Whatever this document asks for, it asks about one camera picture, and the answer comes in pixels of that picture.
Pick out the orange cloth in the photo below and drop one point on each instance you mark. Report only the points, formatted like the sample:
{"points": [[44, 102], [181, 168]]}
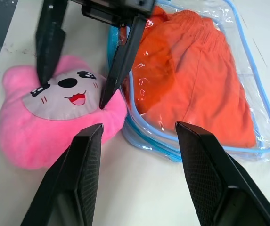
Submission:
{"points": [[196, 89]]}

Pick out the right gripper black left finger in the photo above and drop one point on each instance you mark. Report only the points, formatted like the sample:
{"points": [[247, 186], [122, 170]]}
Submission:
{"points": [[66, 188]]}

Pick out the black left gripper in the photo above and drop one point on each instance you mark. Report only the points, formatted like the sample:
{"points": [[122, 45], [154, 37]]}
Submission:
{"points": [[116, 8]]}

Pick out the clear pouch with blue trim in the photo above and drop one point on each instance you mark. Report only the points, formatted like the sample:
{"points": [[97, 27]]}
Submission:
{"points": [[250, 77]]}

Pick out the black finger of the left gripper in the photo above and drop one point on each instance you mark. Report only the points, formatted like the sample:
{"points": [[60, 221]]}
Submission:
{"points": [[48, 44]]}

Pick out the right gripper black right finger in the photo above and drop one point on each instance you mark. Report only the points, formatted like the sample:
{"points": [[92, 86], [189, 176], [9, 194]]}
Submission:
{"points": [[210, 179]]}

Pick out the pink plush cat toy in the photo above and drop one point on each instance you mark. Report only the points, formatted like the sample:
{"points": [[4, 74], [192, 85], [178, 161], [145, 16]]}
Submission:
{"points": [[43, 131]]}

